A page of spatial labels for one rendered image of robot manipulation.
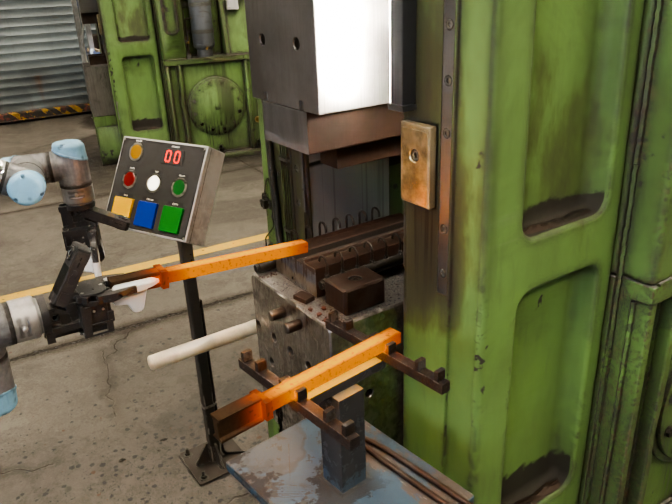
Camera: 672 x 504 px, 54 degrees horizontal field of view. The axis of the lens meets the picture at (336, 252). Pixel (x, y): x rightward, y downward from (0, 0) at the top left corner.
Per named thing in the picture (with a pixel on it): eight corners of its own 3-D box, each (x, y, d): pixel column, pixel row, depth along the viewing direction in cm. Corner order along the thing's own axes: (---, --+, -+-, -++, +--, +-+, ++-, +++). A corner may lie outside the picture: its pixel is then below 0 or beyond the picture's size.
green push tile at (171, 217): (176, 234, 184) (182, 208, 184) (156, 230, 188) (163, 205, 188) (180, 235, 186) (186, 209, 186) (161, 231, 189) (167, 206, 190)
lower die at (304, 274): (317, 298, 159) (315, 266, 155) (276, 270, 174) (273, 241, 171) (445, 253, 180) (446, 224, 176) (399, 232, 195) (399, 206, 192)
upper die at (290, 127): (308, 155, 145) (306, 112, 141) (265, 139, 160) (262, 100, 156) (449, 125, 166) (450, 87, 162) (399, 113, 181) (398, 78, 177)
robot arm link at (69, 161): (46, 140, 160) (83, 136, 163) (56, 183, 165) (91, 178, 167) (47, 147, 153) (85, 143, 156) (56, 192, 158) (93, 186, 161)
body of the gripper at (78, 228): (69, 243, 172) (60, 199, 167) (104, 238, 173) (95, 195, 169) (66, 254, 165) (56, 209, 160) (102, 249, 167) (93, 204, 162)
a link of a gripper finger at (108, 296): (132, 287, 121) (84, 298, 117) (131, 279, 120) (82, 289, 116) (139, 297, 117) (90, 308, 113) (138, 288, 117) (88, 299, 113)
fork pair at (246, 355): (258, 373, 117) (257, 363, 117) (241, 360, 121) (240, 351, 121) (353, 327, 131) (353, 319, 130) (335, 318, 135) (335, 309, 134)
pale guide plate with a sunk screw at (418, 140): (428, 210, 134) (429, 127, 127) (400, 199, 141) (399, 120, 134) (435, 207, 135) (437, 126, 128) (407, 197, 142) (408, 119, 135)
